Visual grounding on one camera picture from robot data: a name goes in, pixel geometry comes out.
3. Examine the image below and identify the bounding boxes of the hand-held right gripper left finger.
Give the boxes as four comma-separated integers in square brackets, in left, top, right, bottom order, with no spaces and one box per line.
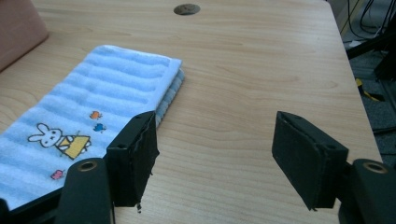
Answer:
[106,110,161,208]

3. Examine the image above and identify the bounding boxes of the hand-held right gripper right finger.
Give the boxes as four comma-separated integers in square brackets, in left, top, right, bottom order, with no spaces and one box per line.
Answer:
[271,110,349,212]

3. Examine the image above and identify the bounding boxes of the light blue rabbit print towel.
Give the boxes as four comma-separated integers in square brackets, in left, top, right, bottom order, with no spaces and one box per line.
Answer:
[0,44,186,211]

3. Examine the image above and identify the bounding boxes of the black metal stand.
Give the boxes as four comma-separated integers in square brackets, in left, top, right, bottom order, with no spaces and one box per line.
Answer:
[345,18,396,82]

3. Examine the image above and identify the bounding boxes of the yellow and black strap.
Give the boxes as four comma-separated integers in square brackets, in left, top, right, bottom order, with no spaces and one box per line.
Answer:
[355,77,387,103]

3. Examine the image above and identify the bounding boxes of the black cables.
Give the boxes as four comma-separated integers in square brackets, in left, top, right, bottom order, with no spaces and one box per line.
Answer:
[339,0,396,40]

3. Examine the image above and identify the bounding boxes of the round table cable grommet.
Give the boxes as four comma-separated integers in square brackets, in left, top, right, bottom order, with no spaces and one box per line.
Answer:
[173,3,201,16]

